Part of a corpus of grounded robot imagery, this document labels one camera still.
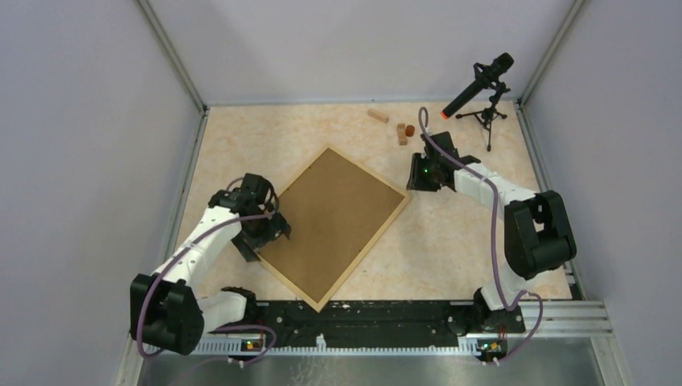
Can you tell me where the brown cardboard backing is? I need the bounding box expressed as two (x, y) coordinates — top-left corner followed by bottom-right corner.
(260, 148), (406, 305)

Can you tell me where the light wooden picture frame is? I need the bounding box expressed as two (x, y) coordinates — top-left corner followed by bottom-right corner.
(255, 143), (413, 314)

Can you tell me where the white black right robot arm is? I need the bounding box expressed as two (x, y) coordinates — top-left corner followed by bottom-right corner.
(407, 132), (577, 331)

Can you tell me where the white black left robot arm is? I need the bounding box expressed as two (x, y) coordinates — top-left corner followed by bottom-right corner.
(129, 173), (291, 359)

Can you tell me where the upright wooden block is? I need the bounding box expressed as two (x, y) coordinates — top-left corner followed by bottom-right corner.
(396, 123), (408, 146)

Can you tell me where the flat wooden block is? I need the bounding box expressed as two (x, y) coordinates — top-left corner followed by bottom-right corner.
(367, 109), (389, 124)

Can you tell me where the black microphone tripod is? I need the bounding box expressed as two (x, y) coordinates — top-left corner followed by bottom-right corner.
(454, 82), (510, 152)

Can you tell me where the black microphone orange tip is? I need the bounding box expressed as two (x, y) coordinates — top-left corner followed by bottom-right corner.
(441, 52), (515, 120)

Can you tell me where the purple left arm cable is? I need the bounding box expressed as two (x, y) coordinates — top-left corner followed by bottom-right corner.
(135, 175), (281, 368)

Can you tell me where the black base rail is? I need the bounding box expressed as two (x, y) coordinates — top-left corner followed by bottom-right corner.
(206, 299), (526, 350)

